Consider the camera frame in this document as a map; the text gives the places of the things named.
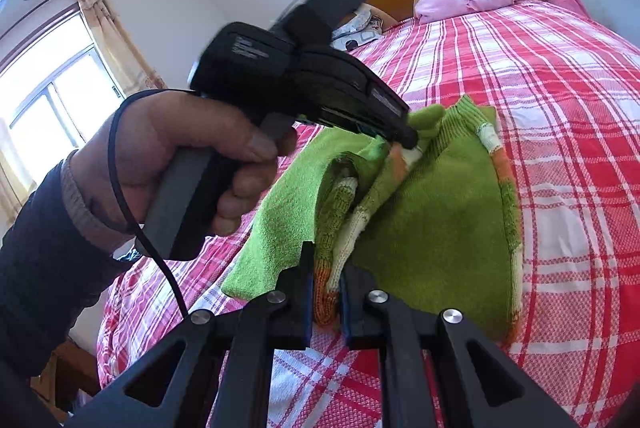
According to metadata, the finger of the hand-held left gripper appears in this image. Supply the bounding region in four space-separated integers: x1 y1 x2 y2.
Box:
360 75 420 149

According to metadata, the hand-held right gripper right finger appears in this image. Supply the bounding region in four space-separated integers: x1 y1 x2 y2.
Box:
340 263 581 428

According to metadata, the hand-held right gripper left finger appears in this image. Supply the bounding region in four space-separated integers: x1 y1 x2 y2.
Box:
65 240 316 428

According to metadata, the green knitted sweater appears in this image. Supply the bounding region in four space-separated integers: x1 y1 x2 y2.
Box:
220 95 526 344

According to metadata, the person's left forearm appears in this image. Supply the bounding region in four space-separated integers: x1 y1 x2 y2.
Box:
0 150 143 428

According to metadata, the person's left hand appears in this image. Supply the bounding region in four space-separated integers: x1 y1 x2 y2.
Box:
70 90 298 254

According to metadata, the grey patterned pillow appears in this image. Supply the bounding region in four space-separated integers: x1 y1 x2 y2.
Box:
330 5 386 51

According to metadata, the yellow patterned curtain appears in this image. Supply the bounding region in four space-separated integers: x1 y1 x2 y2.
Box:
0 118 38 224
75 0 168 91

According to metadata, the red plaid bed blanket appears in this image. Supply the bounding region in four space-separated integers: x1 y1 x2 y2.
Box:
95 0 640 428

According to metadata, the small pink cushion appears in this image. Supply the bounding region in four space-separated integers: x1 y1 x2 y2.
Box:
547 0 593 16

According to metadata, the large side window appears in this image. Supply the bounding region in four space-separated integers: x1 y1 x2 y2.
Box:
0 0 126 189

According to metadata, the brown wooden furniture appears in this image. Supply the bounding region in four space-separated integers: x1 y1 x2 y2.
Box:
30 340 101 424

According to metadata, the black cable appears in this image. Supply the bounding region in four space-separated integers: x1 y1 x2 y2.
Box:
106 89 201 319

